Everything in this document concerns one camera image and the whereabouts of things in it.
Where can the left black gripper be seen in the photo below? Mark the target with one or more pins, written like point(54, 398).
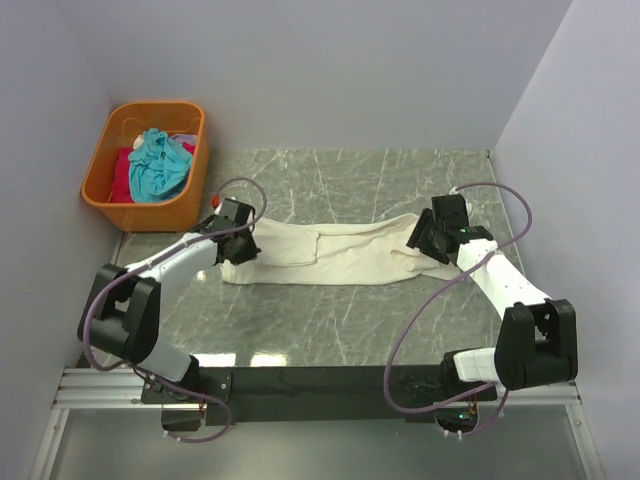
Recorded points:
point(242, 247)

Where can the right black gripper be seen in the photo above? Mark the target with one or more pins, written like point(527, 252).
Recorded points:
point(422, 235)

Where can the white t shirt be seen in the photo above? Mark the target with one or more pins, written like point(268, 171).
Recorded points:
point(335, 255)

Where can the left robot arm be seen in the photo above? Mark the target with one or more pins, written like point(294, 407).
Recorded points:
point(122, 313)

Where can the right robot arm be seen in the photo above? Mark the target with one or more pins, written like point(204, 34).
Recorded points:
point(537, 341)

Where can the teal t shirt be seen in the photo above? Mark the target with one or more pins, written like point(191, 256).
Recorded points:
point(159, 168)

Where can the lavender cloth in basket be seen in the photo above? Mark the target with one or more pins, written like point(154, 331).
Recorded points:
point(182, 138)

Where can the red t shirt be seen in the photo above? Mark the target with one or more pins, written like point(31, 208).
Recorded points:
point(120, 185)

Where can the orange plastic basket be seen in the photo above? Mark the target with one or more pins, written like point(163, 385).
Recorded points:
point(122, 127)

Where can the black base beam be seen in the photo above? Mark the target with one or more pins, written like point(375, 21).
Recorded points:
point(230, 395)

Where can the aluminium frame rail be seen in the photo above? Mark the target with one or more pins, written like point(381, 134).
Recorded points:
point(100, 429)

